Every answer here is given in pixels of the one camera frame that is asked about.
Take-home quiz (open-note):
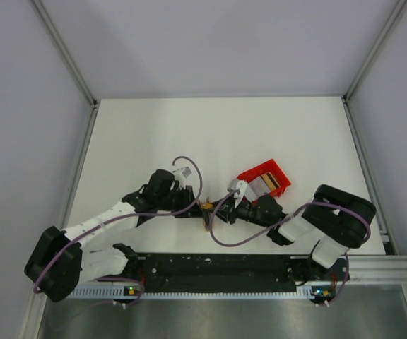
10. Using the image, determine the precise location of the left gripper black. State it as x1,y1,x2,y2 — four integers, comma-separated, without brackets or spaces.
157,185,205,218

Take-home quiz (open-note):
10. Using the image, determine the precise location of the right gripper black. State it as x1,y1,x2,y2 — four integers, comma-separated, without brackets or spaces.
208,193,272,228

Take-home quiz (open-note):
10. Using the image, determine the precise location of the yellow leather card holder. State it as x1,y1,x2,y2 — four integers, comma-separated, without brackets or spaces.
199,198,213,232

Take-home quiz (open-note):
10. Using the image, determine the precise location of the red plastic card bin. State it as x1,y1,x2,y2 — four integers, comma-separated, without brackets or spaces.
237,159,291,198

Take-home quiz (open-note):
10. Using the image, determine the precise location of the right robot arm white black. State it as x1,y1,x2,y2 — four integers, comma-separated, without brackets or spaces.
206,184,377,280

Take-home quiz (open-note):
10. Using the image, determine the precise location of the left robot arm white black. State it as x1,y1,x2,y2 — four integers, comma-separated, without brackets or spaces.
24,167,200,302

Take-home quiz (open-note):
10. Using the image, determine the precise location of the stack of cards in bin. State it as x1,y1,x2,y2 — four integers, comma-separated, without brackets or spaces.
249,172,281,196

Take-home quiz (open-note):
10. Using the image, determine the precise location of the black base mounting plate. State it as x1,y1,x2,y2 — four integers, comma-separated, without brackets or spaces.
121,253,346,293

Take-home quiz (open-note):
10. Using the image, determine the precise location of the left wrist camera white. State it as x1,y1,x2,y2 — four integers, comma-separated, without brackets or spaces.
172,167,192,181

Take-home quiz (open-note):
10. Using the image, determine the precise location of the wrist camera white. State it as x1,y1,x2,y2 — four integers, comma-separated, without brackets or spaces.
172,167,192,181
228,179,248,208

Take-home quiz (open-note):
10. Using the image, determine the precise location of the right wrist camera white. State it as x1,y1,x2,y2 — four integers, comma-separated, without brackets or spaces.
228,179,248,208

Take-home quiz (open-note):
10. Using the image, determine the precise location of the grey slotted cable duct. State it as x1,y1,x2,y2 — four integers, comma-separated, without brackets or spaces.
67,285,332,301

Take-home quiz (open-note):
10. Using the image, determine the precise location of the aluminium frame rail front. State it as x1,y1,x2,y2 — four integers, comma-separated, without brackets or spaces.
348,255,407,285

